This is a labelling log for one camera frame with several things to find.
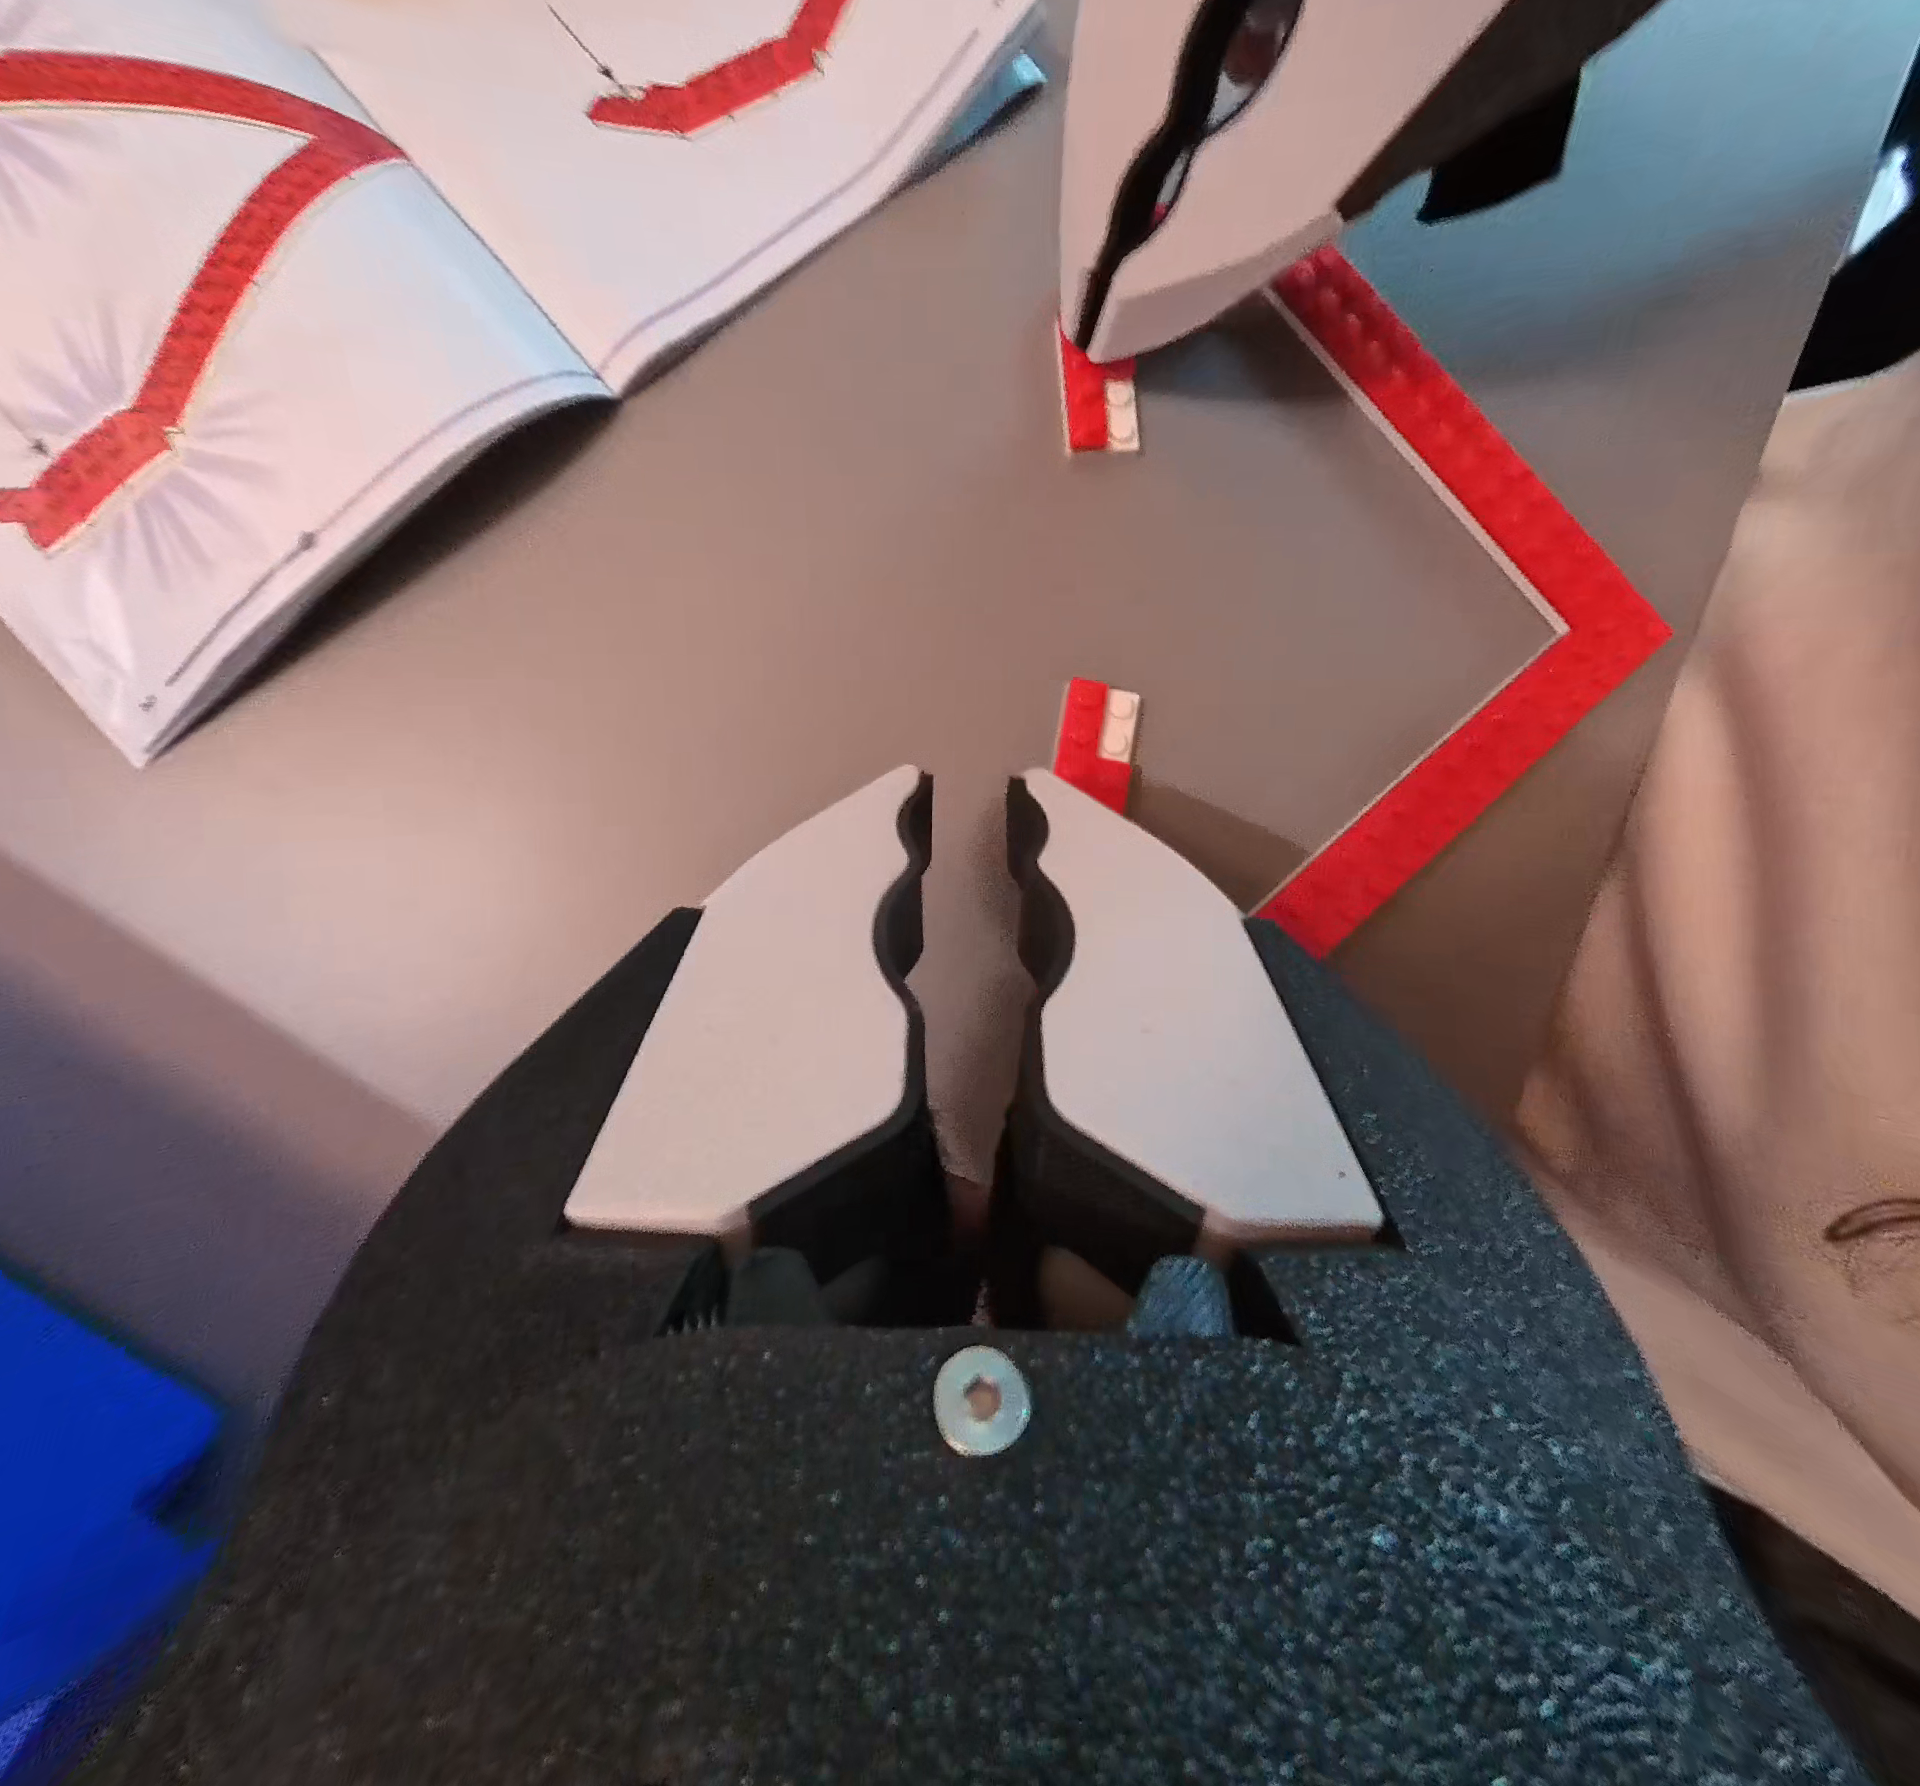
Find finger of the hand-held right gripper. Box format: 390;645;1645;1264
1057;0;1352;347
1083;0;1608;361

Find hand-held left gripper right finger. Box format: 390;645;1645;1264
1001;765;1388;1243

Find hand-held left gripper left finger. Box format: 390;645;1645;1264
562;763;933;1241

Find long red brick strip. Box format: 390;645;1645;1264
1049;676;1144;817

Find short red brick strip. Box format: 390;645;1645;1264
1057;317;1144;456

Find white instruction booklet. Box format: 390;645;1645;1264
0;0;1048;768

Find grey desk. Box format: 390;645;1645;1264
0;0;1895;1144

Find person's beige shirt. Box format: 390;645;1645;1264
1514;353;1920;1547

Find blue plastic object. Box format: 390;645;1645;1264
0;1260;230;1786

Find person's dark trousers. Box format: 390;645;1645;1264
1709;1477;1920;1786

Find red L-shaped brick frame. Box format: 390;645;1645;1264
1249;245;1673;959

